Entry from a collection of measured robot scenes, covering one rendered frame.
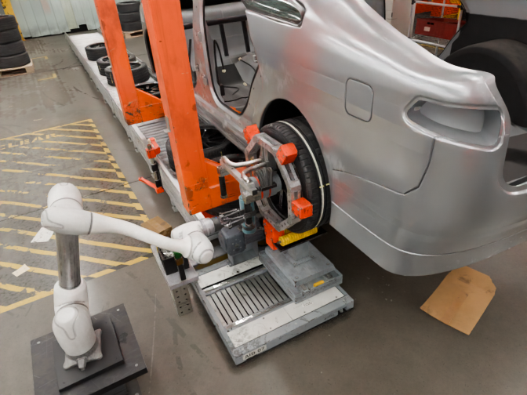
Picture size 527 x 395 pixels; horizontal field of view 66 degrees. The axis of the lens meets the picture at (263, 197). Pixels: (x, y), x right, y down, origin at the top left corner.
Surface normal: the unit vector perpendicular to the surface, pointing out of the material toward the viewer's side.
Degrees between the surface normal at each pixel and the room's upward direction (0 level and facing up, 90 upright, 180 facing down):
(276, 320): 0
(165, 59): 90
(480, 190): 89
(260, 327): 0
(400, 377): 0
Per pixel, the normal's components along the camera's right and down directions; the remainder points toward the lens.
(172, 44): 0.47, 0.44
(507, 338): -0.07, -0.84
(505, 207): 0.26, 0.50
